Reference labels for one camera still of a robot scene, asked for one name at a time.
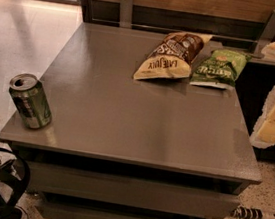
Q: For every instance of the green soda can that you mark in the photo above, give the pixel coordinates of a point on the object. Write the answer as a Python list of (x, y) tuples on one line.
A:
[(30, 100)]

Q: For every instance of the metal bracket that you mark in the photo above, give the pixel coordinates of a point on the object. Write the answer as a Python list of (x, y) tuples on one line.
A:
[(126, 14), (267, 34)]

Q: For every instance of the green chip bag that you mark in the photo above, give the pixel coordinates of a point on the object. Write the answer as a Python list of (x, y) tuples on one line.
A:
[(221, 70)]

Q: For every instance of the white power strip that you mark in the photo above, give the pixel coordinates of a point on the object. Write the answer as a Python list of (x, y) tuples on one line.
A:
[(251, 213)]

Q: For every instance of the upper grey drawer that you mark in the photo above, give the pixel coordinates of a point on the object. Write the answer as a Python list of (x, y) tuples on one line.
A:
[(130, 192)]

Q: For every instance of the grey drawer cabinet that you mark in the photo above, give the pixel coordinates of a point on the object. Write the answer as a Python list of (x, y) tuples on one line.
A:
[(163, 131)]

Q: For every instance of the brown chip bag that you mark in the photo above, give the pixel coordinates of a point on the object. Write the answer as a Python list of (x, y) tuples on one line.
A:
[(173, 57)]

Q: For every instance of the left metal bracket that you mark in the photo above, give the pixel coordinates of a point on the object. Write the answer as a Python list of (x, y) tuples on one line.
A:
[(126, 14)]

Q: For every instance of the right metal bracket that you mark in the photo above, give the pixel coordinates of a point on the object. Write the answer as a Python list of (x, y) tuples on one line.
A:
[(267, 34)]

